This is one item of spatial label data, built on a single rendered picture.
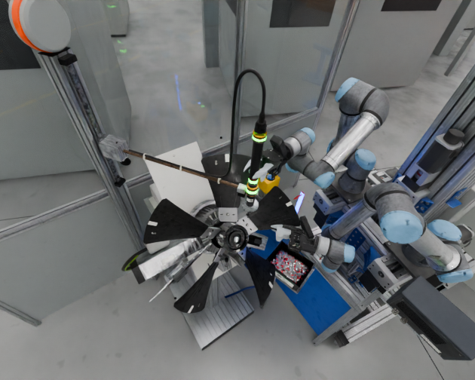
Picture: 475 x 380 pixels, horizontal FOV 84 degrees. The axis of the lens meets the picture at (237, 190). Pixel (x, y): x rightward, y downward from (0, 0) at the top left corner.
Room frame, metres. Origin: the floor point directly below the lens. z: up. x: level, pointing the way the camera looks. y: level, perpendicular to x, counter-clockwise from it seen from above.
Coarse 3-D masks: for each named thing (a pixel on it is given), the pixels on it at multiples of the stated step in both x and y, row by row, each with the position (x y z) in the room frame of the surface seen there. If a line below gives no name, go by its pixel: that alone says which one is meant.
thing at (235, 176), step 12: (216, 156) 0.83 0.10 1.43; (240, 156) 0.83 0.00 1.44; (204, 168) 0.80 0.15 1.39; (216, 168) 0.80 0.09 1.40; (240, 168) 0.79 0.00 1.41; (228, 180) 0.76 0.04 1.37; (240, 180) 0.76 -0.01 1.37; (216, 192) 0.73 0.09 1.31; (228, 192) 0.72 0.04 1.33; (216, 204) 0.70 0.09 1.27; (228, 204) 0.69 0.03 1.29
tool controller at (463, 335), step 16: (400, 288) 0.46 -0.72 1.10; (416, 288) 0.40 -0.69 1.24; (432, 288) 0.40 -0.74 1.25; (400, 304) 0.37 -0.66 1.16; (416, 304) 0.35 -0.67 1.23; (432, 304) 0.35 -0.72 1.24; (448, 304) 0.35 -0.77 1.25; (400, 320) 0.33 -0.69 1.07; (416, 320) 0.31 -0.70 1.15; (432, 320) 0.30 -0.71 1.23; (448, 320) 0.30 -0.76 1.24; (464, 320) 0.30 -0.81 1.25; (432, 336) 0.27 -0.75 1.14; (448, 336) 0.25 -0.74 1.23; (464, 336) 0.25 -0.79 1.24; (448, 352) 0.22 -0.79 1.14; (464, 352) 0.20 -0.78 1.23
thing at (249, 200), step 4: (260, 112) 0.66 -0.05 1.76; (260, 116) 0.65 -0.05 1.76; (264, 116) 0.65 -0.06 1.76; (260, 120) 0.65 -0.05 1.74; (264, 120) 0.66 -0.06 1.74; (256, 124) 0.65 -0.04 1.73; (260, 124) 0.65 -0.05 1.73; (264, 124) 0.65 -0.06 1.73; (256, 128) 0.65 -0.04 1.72; (260, 128) 0.64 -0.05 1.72; (264, 128) 0.65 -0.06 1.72; (256, 132) 0.65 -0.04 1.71; (260, 132) 0.64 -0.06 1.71; (264, 132) 0.65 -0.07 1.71; (248, 196) 0.65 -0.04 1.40; (248, 200) 0.65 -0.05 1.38; (252, 200) 0.64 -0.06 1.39; (248, 204) 0.65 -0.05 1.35; (252, 204) 0.65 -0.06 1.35
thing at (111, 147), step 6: (102, 138) 0.85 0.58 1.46; (108, 138) 0.87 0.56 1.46; (114, 138) 0.87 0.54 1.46; (120, 138) 0.87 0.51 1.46; (102, 144) 0.82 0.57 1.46; (108, 144) 0.83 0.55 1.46; (114, 144) 0.83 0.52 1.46; (120, 144) 0.83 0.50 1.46; (126, 144) 0.86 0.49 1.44; (102, 150) 0.82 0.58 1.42; (108, 150) 0.81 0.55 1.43; (114, 150) 0.80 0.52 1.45; (120, 150) 0.82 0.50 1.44; (108, 156) 0.82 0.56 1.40; (114, 156) 0.81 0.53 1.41; (120, 156) 0.81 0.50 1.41; (126, 156) 0.83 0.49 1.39
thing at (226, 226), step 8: (216, 224) 0.64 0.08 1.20; (224, 224) 0.63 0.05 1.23; (232, 224) 0.61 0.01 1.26; (224, 232) 0.57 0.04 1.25; (232, 232) 0.58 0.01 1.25; (240, 232) 0.59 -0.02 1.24; (216, 240) 0.59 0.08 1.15; (224, 240) 0.54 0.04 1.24; (232, 240) 0.56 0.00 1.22; (240, 240) 0.57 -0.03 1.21; (248, 240) 0.58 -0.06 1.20; (224, 248) 0.53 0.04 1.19; (232, 248) 0.53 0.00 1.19; (240, 248) 0.54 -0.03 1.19
